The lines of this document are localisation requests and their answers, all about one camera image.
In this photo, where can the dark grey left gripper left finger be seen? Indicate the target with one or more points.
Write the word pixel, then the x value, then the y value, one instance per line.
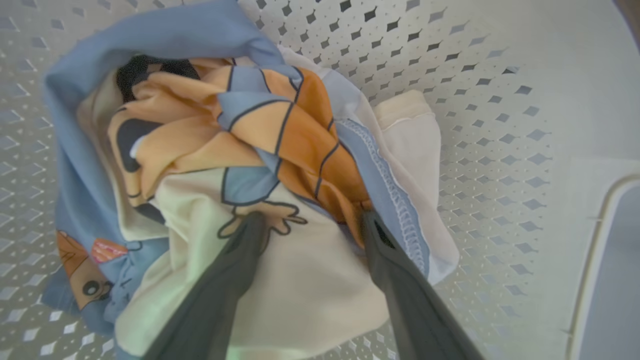
pixel 210 310

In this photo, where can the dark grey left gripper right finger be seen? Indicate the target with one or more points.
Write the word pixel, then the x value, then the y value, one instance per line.
pixel 415 315

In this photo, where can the cream orange print garment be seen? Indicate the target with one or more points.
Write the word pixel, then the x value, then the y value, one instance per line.
pixel 310 300

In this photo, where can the plain cream white garment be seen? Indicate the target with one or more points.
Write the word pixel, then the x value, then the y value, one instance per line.
pixel 410 145

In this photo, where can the blue cartoon print garment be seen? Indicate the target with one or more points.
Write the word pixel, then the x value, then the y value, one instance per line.
pixel 165 35

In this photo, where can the white basket brown rim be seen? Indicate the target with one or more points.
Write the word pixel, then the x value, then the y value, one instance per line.
pixel 500 75

